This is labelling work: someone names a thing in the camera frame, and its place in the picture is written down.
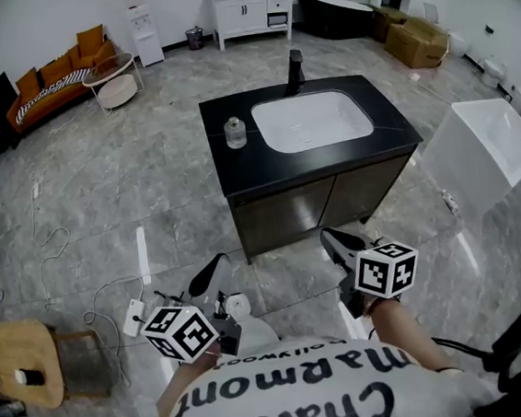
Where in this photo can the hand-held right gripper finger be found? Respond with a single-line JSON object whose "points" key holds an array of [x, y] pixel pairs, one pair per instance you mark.
{"points": [[339, 252], [356, 243]]}

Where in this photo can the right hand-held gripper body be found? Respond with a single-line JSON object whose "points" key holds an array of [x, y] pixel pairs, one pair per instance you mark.
{"points": [[385, 271]]}

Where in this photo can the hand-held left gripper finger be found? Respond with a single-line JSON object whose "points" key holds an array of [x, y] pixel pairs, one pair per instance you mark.
{"points": [[207, 275]]}

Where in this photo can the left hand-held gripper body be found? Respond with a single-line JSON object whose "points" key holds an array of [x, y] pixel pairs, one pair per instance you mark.
{"points": [[181, 334]]}

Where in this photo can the clear glass jar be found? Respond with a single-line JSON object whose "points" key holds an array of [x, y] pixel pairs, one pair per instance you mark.
{"points": [[235, 134]]}

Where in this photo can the person's left forearm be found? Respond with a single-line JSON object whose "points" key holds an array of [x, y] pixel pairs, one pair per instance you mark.
{"points": [[186, 386]]}

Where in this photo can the person's right forearm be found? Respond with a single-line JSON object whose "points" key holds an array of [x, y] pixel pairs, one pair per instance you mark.
{"points": [[408, 335]]}

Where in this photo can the black sink countertop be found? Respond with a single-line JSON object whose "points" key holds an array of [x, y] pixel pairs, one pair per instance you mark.
{"points": [[238, 173]]}

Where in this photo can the white sink basin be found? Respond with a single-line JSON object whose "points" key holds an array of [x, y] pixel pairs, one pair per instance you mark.
{"points": [[311, 121]]}

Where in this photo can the black faucet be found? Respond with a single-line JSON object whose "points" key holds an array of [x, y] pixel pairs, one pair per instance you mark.
{"points": [[294, 72]]}

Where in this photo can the person's white shoe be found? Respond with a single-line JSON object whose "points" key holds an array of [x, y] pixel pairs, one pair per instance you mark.
{"points": [[239, 306]]}

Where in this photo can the large white power strip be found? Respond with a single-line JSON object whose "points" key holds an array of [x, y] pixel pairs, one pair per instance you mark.
{"points": [[134, 318]]}

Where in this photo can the white power strip near bathtub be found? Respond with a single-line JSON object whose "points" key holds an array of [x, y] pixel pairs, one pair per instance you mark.
{"points": [[450, 202]]}

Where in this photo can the white printed shirt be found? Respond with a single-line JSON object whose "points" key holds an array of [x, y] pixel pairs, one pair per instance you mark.
{"points": [[307, 392]]}

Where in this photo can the white freestanding bathtub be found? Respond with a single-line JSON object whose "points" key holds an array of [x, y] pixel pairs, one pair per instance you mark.
{"points": [[473, 162]]}

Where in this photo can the wooden stool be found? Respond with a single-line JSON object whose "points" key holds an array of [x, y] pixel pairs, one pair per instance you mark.
{"points": [[16, 353]]}

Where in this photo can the small white power strip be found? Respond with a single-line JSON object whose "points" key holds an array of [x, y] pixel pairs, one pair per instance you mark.
{"points": [[35, 189]]}

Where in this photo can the white round ottoman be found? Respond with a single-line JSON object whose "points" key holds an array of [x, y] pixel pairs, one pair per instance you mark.
{"points": [[118, 92]]}

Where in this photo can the large cardboard box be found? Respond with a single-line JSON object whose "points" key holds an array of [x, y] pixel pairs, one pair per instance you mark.
{"points": [[416, 43]]}

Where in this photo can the white toilet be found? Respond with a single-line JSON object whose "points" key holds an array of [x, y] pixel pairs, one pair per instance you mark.
{"points": [[492, 71], [460, 44]]}

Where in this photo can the small cardboard box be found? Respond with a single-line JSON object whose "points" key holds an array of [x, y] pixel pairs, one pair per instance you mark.
{"points": [[384, 21]]}

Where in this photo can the black bathtub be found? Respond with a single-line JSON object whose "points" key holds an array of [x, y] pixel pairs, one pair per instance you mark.
{"points": [[333, 15]]}

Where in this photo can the round glass coffee table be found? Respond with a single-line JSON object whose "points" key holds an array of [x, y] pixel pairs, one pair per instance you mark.
{"points": [[107, 66]]}

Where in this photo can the black mesh trash bin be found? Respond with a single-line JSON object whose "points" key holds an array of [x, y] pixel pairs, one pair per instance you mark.
{"points": [[195, 38]]}

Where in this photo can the striped black white blanket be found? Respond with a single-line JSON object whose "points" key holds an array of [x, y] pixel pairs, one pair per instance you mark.
{"points": [[49, 93]]}

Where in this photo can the white water dispenser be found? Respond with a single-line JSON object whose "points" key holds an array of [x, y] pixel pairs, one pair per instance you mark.
{"points": [[144, 30]]}

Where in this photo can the white vanity cabinet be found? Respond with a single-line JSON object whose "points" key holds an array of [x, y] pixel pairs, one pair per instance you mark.
{"points": [[240, 15]]}

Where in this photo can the orange sofa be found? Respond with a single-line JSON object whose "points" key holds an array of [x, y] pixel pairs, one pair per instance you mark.
{"points": [[56, 69]]}

